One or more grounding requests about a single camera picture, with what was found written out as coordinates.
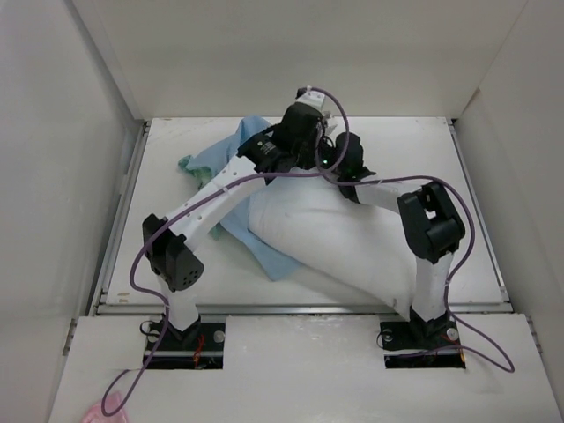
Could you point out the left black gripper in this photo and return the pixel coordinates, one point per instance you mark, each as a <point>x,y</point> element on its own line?
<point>309,156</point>

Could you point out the white pillow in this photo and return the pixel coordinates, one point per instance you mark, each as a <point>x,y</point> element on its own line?
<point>351,254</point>

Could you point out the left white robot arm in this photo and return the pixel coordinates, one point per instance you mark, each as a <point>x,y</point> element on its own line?
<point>170,243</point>

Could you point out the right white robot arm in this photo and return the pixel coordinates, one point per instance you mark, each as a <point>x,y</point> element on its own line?
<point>432,228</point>

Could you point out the green cloth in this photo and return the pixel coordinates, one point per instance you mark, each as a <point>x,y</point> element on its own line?
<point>203,167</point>

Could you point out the aluminium front rail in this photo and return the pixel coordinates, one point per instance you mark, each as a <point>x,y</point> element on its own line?
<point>377,309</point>

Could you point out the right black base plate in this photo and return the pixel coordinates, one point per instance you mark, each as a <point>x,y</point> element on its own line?
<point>398,336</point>

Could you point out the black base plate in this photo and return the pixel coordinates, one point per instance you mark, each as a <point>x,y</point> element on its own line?
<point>206,337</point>
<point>398,336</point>

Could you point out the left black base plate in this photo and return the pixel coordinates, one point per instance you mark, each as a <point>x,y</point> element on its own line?
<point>206,337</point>

